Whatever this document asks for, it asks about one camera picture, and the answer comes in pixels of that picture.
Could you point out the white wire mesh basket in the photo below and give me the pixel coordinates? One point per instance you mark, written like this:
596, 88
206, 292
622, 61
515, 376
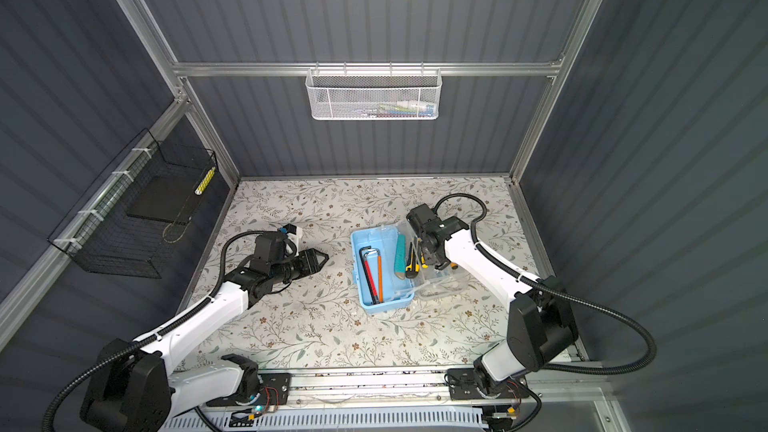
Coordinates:
337, 97

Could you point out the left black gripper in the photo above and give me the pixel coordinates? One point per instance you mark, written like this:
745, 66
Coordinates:
309, 261

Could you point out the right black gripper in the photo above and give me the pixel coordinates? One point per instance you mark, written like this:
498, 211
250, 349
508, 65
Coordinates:
428, 260

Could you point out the red handled hex key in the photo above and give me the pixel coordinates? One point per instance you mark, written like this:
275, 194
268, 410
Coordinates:
360, 256

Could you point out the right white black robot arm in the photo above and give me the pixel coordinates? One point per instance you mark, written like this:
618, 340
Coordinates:
539, 325

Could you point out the yellow black utility knife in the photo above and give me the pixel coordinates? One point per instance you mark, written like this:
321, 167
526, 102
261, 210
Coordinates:
412, 262

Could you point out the white ventilation grille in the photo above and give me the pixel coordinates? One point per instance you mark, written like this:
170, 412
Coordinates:
432, 418

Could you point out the black flat pad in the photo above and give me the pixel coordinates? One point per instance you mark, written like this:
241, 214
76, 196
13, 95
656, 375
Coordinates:
166, 199

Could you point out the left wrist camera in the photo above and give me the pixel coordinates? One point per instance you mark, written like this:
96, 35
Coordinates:
290, 231

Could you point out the light blue plastic tool box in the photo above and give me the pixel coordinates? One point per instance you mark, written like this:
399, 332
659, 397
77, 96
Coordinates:
430, 283

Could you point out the black wire mesh basket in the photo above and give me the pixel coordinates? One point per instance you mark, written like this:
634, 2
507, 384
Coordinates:
132, 224

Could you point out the yellow green marker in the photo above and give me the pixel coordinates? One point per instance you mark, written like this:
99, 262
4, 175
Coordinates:
205, 181

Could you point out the teal utility knife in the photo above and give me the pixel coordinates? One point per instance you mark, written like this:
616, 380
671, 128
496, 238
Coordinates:
400, 260

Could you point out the yellow black screwdriver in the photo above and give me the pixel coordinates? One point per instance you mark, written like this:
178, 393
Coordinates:
418, 255

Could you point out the long black hex key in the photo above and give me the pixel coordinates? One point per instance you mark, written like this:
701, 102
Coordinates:
369, 253

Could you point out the pens in white basket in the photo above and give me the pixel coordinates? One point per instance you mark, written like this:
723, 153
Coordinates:
401, 109

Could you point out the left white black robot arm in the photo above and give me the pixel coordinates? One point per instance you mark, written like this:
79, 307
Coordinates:
137, 386

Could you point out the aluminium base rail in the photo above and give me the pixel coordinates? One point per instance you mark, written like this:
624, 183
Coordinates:
346, 387

